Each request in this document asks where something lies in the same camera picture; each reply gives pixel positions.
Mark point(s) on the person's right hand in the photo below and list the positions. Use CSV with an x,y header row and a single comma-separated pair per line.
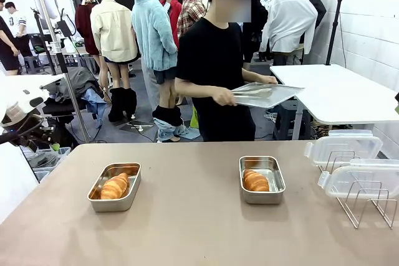
x,y
226,96

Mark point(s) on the black camera tripod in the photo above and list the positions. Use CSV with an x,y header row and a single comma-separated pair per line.
x,y
42,38

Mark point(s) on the metal mannequin base plate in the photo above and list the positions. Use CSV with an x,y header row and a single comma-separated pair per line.
x,y
137,126

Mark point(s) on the mannequin in blue fleece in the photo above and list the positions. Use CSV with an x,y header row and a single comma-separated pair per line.
x,y
152,38

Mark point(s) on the mannequin in plaid hooded shirt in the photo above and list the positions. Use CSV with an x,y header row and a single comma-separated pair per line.
x,y
190,13

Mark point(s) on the clear plastic storage bins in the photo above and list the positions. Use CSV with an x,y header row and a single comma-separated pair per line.
x,y
50,160

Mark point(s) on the metal baking tray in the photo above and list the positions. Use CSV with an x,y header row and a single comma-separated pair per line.
x,y
274,99

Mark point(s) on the mannequin in maroon dress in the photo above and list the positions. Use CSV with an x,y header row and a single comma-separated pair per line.
x,y
85,29

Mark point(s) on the bystander in black shirt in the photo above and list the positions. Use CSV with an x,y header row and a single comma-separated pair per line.
x,y
7,45

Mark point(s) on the mannequin in red jacket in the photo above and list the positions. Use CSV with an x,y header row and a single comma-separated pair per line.
x,y
175,13

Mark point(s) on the clear plastic container lid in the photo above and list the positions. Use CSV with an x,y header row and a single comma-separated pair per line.
x,y
355,178
343,147

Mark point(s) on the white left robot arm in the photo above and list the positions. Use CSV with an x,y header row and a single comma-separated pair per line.
x,y
18,97

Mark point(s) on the mannequin in white shirt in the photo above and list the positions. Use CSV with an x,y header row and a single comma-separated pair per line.
x,y
290,23

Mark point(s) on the black tripod stand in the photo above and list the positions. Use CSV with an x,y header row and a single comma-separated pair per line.
x,y
334,29

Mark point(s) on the person's left forearm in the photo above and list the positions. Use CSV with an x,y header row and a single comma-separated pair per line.
x,y
252,75

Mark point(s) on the mannequin in black coat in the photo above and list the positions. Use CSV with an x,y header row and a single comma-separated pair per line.
x,y
258,10

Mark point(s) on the rectangular steel container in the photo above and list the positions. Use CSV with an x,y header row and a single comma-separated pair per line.
x,y
106,205
263,197

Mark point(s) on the metal tongs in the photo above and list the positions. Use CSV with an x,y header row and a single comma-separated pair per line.
x,y
252,92

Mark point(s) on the bystander in white jersey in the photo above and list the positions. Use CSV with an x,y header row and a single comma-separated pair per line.
x,y
18,26

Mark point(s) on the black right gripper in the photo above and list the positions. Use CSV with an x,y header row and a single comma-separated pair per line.
x,y
397,97

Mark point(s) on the person's right forearm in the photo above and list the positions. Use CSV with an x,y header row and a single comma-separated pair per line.
x,y
199,90

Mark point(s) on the mannequin in cream jacket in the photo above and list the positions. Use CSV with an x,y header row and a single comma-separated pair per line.
x,y
113,35

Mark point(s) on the silver metal pole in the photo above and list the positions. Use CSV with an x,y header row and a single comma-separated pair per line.
x,y
67,73

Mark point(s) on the white table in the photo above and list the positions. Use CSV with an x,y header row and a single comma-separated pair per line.
x,y
343,91

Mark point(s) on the black plastic stool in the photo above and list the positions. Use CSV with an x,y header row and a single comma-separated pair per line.
x,y
290,119

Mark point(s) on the grey and blue clothes pile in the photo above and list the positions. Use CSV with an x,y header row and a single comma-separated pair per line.
x,y
84,91

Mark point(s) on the golden croissant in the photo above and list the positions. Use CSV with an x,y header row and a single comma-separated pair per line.
x,y
114,186
256,181

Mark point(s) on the person's left hand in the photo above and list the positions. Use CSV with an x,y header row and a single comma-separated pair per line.
x,y
269,79

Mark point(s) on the person in black t-shirt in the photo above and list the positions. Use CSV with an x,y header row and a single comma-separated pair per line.
x,y
215,69

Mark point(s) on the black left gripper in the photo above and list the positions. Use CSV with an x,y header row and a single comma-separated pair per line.
x,y
40,136

